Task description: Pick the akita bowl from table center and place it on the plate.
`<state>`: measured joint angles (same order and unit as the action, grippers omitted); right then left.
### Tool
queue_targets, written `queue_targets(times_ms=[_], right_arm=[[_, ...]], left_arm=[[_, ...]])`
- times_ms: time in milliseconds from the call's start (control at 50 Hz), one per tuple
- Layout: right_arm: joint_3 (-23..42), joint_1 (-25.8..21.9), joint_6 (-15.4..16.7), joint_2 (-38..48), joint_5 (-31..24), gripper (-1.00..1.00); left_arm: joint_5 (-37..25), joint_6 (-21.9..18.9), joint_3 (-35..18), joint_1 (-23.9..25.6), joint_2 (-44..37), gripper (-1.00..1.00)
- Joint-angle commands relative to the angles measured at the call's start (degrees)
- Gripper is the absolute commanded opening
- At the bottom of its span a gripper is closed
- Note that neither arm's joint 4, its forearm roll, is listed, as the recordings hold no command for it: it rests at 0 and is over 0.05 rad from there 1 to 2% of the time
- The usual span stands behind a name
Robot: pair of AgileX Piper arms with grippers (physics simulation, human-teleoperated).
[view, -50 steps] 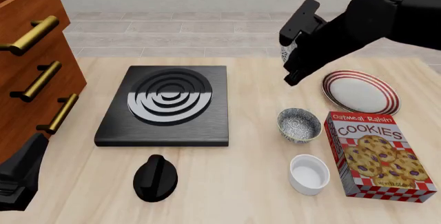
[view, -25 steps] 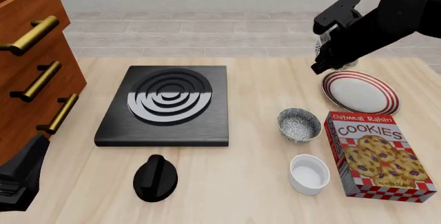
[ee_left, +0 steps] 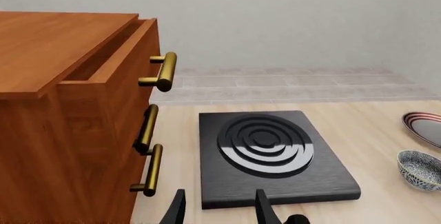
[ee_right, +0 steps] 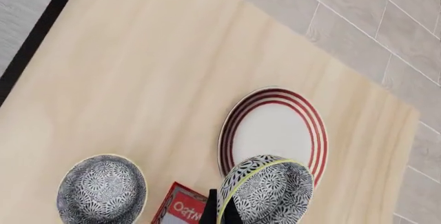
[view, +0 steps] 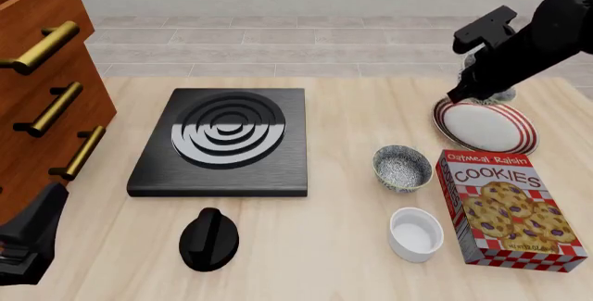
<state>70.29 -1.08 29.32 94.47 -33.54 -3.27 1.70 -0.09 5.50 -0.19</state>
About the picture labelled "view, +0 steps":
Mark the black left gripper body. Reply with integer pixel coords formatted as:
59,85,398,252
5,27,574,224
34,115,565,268
0,222,39,287

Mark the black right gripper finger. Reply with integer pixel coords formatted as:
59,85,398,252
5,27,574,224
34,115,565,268
446,83,478,105

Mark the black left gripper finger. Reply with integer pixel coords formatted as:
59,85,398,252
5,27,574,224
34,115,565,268
17,181,70,286

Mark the white plate with red rings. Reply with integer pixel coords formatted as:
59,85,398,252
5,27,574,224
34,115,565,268
431,98,540,155

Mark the patterned black white bowl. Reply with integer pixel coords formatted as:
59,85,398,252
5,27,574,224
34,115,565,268
372,144,435,195
457,50,519,105

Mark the flat black stove plate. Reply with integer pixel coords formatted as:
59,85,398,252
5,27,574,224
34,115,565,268
126,87,309,198

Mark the wooden cabinet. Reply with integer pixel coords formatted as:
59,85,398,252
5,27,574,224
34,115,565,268
0,0,118,228

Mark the wooden cabinet drawer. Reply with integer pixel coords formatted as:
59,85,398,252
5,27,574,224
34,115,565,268
0,106,118,226
0,40,112,149

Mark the oatmeal raisin cookies box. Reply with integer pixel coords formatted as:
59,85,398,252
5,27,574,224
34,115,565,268
435,148,589,275

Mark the white ramekin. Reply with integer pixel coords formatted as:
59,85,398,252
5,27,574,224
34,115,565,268
387,207,446,265

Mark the round black stove knob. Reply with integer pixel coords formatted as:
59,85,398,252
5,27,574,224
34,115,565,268
178,207,241,273

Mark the wooden drawer pulled out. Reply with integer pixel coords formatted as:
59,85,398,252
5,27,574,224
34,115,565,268
0,0,96,83

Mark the brass drawer handle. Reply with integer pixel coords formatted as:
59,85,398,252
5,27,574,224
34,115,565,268
0,20,82,77
48,124,107,182
12,81,85,139

